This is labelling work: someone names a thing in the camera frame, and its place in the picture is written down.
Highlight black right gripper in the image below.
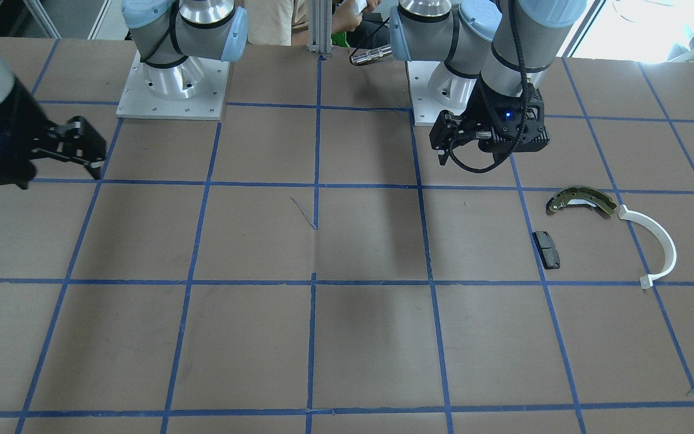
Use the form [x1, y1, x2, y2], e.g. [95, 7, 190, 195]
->
[0, 81, 107, 189]

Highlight green brake shoe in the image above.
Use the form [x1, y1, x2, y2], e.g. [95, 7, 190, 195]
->
[546, 185, 619, 215]

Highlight person in beige shirt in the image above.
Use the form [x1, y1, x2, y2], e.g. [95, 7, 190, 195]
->
[235, 1, 382, 46]

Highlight aluminium frame post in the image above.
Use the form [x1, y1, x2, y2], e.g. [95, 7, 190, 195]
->
[305, 0, 333, 58]

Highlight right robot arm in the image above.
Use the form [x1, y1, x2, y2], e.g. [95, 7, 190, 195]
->
[0, 1, 248, 189]

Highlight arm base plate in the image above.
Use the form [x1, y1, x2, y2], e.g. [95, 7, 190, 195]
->
[407, 61, 477, 127]
[116, 52, 231, 121]

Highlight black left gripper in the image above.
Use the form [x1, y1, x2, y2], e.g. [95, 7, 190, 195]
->
[430, 80, 551, 165]

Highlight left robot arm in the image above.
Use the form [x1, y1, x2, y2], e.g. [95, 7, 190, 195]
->
[389, 1, 587, 174]

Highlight dark grey brake pad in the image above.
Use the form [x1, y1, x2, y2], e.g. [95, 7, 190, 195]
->
[533, 231, 561, 270]

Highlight white curved plastic bracket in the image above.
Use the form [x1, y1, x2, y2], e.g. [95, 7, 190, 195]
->
[616, 204, 678, 289]

